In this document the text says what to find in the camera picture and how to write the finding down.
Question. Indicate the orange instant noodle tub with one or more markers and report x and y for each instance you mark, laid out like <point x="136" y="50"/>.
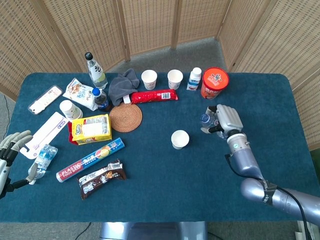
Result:
<point x="215" y="80"/>

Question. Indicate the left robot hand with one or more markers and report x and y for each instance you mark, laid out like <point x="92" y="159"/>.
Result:
<point x="13" y="143"/>

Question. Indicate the white snack bag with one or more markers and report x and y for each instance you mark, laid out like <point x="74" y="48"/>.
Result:
<point x="80" y="93"/>

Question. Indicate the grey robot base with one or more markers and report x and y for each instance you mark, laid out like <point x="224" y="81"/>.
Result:
<point x="152" y="231"/>

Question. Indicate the cola bottle blue cap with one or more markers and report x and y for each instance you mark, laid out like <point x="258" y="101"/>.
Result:
<point x="102" y="101"/>

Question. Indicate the water bottle blue label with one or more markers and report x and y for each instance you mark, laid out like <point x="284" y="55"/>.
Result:
<point x="46" y="156"/>

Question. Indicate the brown chocolate snack packet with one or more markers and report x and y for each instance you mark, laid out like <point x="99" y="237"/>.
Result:
<point x="102" y="178"/>

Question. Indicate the white yogurt drink bottle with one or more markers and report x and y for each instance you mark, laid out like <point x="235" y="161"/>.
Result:
<point x="193" y="81"/>

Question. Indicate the white paper cup lying tilted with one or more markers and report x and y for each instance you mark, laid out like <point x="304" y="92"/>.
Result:
<point x="70" y="110"/>

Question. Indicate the blue plastic food wrap box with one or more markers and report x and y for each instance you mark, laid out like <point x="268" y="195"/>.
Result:
<point x="90" y="160"/>

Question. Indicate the white toothbrush pack orange print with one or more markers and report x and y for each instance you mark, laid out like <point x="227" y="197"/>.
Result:
<point x="45" y="99"/>

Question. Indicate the grey cloth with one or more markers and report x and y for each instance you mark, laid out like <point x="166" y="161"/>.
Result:
<point x="122" y="86"/>

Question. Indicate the woven folding screen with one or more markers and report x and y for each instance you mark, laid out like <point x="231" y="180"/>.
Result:
<point x="150" y="25"/>

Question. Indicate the white paper cup green flower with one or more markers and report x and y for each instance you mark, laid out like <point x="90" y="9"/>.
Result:
<point x="180" y="138"/>

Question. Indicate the small clear plastic bottle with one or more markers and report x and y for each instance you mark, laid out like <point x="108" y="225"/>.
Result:
<point x="207" y="120"/>

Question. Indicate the blue table mat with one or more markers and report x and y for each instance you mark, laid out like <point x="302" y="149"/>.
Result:
<point x="162" y="195"/>

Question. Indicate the clear glass bottle black cap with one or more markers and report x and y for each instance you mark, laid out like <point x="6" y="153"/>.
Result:
<point x="97" y="72"/>

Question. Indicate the round woven rattan coaster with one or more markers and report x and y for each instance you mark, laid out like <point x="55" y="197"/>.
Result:
<point x="125" y="118"/>

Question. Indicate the yellow snack box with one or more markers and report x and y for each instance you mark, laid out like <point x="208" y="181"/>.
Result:
<point x="92" y="130"/>

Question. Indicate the white toothbrush pack purple label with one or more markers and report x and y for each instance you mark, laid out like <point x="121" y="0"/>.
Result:
<point x="46" y="133"/>

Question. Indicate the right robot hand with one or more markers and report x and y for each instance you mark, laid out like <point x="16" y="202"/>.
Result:
<point x="230" y="120"/>

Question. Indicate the red biscuit packet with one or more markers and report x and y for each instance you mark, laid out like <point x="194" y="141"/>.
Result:
<point x="152" y="96"/>

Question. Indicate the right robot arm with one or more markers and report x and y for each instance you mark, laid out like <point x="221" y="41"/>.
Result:
<point x="246" y="162"/>

